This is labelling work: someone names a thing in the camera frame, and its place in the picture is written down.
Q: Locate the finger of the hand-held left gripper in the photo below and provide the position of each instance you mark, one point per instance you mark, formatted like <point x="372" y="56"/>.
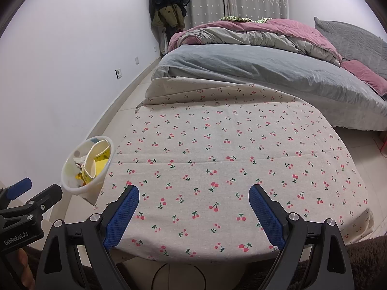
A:
<point x="45" y="198"/>
<point x="19" y="188"/>

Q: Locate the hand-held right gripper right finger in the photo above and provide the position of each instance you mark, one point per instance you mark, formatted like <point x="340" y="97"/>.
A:
<point x="266" y="217"/>

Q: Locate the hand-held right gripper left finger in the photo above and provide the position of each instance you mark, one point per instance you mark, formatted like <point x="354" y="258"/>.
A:
<point x="122" y="217"/>

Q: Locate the white plastic bin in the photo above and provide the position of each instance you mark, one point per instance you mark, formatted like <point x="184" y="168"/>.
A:
<point x="90" y="187"/>

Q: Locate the yellow paper cup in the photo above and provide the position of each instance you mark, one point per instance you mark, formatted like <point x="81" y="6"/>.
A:
<point x="96" y="163"/>

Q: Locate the person's left hand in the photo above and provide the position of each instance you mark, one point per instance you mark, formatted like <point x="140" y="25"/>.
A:
<point x="24" y="265"/>

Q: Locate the red stool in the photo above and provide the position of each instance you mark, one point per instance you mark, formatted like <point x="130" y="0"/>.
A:
<point x="384" y="148"/>

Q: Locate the bed with grey sheet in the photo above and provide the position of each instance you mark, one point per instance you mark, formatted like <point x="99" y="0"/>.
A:
<point x="257" y="69"/>

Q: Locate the pink pillow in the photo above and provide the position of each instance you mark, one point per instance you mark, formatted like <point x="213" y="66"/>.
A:
<point x="362" y="74"/>

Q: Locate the pink and grey duvet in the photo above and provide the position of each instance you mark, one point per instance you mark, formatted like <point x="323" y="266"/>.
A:
<point x="257" y="36"/>

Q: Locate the green patterned cloth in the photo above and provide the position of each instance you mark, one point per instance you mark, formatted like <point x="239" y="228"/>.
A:
<point x="242" y="19"/>

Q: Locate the olive jacket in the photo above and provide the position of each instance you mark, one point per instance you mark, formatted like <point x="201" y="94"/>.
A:
<point x="167" y="18"/>

